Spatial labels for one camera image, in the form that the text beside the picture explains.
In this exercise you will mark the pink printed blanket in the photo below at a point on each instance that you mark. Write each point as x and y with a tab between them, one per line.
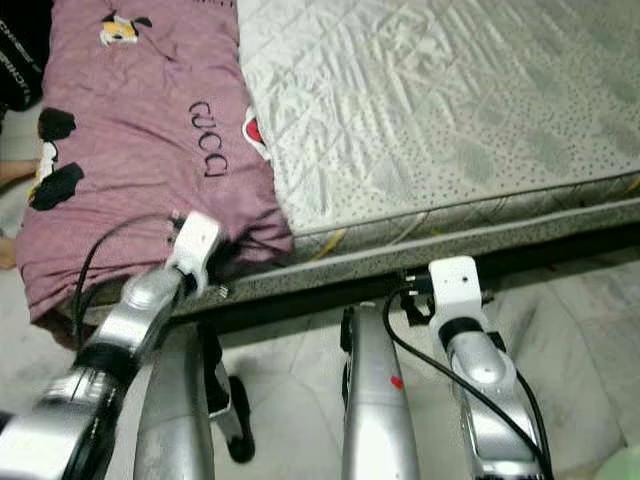
150	150

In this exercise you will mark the grey bed base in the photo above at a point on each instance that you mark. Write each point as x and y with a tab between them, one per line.
410	250

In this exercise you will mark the grey right robot leg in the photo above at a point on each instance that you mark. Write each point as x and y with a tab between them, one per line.
375	400

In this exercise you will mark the grey robot leg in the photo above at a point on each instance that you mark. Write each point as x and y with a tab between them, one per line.
175	420
375	400

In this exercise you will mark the person's bare foot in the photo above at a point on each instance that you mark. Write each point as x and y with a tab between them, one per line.
6	252
15	170

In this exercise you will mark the white quilted mattress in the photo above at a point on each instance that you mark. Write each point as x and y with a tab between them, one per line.
430	100

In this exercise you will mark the pale green cloth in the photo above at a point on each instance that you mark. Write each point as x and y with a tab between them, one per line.
620	466

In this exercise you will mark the grey left robot leg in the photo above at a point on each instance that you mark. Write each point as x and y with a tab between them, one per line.
175	420

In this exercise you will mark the black bag with white print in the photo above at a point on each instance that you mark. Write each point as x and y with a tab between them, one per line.
20	50

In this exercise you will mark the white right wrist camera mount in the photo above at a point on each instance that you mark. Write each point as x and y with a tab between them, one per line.
453	283

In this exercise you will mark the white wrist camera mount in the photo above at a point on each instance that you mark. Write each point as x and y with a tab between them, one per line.
453	283
198	243

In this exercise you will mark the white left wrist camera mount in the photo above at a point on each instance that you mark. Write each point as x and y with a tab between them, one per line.
198	243

